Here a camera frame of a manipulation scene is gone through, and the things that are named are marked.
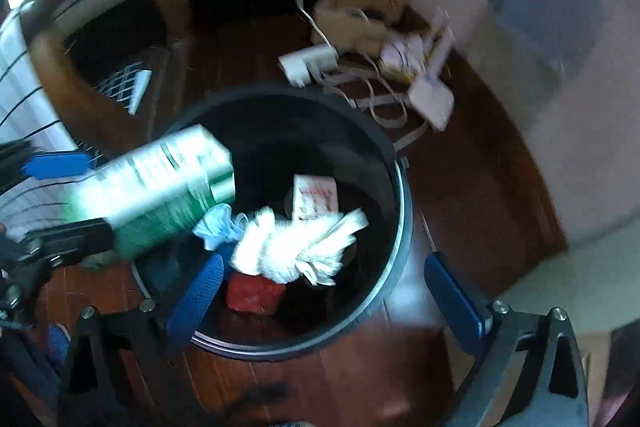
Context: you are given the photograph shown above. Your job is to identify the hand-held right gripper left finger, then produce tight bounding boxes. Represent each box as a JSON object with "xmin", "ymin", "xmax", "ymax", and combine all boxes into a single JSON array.
[{"xmin": 59, "ymin": 252, "xmax": 224, "ymax": 427}]

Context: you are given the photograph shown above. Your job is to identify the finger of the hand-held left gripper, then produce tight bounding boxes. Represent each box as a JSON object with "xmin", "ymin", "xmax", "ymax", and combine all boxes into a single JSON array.
[
  {"xmin": 0, "ymin": 139, "xmax": 92, "ymax": 195},
  {"xmin": 22, "ymin": 217, "xmax": 117, "ymax": 264}
]

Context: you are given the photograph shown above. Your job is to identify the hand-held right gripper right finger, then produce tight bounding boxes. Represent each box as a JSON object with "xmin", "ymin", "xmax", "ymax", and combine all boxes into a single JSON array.
[{"xmin": 423, "ymin": 252, "xmax": 598, "ymax": 427}]

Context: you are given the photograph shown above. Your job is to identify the red paper cup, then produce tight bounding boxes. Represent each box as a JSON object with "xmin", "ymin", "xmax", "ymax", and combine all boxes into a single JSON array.
[{"xmin": 226, "ymin": 272, "xmax": 287, "ymax": 315}]

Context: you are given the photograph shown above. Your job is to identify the pale blue plastic bag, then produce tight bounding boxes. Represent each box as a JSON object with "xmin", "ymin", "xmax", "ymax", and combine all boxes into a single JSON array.
[{"xmin": 192, "ymin": 203, "xmax": 248, "ymax": 253}]

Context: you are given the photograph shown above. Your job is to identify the green and white carton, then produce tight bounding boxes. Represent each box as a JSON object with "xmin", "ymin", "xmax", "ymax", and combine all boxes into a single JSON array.
[{"xmin": 62, "ymin": 124, "xmax": 237, "ymax": 263}]

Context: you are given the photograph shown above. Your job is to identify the white tissue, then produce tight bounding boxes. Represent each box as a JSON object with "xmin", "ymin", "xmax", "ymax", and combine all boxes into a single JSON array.
[{"xmin": 229, "ymin": 206, "xmax": 371, "ymax": 288}]

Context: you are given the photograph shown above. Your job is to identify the red and white small box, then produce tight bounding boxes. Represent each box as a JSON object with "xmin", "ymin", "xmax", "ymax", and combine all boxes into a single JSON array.
[{"xmin": 290, "ymin": 174, "xmax": 340, "ymax": 223}]

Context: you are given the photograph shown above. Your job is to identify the black plastic bucket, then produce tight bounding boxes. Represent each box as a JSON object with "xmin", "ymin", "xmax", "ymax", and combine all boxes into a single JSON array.
[{"xmin": 132, "ymin": 86, "xmax": 413, "ymax": 362}]

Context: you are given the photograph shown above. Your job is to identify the blue striped cloth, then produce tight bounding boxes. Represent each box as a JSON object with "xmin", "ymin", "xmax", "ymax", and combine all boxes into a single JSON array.
[{"xmin": 47, "ymin": 324, "xmax": 71, "ymax": 370}]

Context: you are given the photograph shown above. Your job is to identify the brown wooden chair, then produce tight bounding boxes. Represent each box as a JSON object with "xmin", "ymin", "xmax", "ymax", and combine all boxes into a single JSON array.
[{"xmin": 22, "ymin": 0, "xmax": 196, "ymax": 158}]

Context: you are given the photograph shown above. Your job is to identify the white checked tablecloth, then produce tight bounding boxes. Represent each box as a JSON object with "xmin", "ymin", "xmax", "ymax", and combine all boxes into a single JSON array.
[{"xmin": 0, "ymin": 14, "xmax": 153, "ymax": 238}]

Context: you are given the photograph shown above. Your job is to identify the black appliance with knobs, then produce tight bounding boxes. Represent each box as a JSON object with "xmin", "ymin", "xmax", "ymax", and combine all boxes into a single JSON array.
[{"xmin": 595, "ymin": 322, "xmax": 640, "ymax": 427}]

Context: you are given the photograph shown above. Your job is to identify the white router with antennas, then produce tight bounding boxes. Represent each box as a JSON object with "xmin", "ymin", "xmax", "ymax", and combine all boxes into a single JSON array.
[{"xmin": 405, "ymin": 9, "xmax": 456, "ymax": 132}]

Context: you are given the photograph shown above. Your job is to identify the white paper sheets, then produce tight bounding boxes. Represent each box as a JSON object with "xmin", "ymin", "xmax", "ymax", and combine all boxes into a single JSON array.
[{"xmin": 380, "ymin": 29, "xmax": 426, "ymax": 72}]

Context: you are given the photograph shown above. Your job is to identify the white power strip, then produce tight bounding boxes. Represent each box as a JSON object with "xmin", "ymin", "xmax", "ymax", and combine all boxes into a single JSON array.
[{"xmin": 277, "ymin": 44, "xmax": 340, "ymax": 88}]

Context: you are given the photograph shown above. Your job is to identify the tangled white cables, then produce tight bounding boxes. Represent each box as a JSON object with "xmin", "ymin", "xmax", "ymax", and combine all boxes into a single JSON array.
[{"xmin": 320, "ymin": 57, "xmax": 431, "ymax": 148}]

